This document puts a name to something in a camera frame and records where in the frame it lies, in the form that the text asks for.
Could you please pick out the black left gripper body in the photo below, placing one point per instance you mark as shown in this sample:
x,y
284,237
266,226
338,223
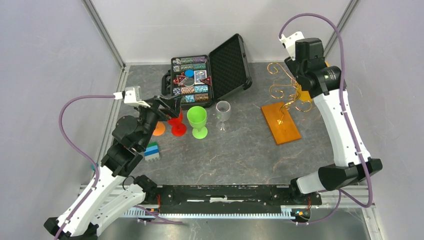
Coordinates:
x,y
153,115

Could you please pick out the yellow wine glass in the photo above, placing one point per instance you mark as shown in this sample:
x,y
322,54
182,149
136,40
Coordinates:
x,y
304,96

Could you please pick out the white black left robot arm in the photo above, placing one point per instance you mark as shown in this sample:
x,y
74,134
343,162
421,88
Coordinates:
x,y
88,217

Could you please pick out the slotted aluminium rail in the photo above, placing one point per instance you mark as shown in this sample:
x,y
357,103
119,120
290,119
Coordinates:
x,y
282,213

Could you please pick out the blue green toy block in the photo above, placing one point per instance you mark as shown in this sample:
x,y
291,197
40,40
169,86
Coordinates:
x,y
152,152

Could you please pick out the blue round chip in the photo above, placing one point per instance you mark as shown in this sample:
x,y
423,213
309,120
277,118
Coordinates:
x,y
189,73

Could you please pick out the black poker chip case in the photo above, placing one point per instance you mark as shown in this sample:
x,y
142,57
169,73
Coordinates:
x,y
227,74

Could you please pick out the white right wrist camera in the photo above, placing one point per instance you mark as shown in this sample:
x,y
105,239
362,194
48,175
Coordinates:
x,y
289,43

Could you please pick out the playing card deck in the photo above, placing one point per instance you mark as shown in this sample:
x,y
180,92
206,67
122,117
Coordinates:
x,y
199,75

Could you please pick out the clear wine glass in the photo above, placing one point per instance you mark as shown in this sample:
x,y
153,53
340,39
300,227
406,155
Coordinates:
x,y
223,113

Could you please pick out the red wine glass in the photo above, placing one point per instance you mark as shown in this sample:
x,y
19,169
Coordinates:
x,y
178,128

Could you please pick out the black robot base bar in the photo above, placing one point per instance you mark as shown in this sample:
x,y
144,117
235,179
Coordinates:
x,y
227,199

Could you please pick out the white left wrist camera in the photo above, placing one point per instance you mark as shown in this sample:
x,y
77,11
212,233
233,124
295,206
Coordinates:
x,y
131,96

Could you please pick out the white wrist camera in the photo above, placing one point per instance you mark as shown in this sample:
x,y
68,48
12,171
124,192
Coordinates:
x,y
289,43
131,96

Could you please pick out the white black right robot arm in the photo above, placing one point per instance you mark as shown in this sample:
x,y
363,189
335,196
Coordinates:
x,y
352,161

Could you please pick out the green wine glass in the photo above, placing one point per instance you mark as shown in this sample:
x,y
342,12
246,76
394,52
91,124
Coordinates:
x,y
197,118

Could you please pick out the orange wine glass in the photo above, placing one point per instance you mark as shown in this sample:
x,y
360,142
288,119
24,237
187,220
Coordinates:
x,y
159,129

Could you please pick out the gold wire glass rack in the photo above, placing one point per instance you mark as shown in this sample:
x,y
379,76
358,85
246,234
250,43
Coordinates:
x,y
288,91

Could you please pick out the wooden rack base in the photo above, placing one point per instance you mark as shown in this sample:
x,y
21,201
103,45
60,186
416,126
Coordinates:
x,y
280,123

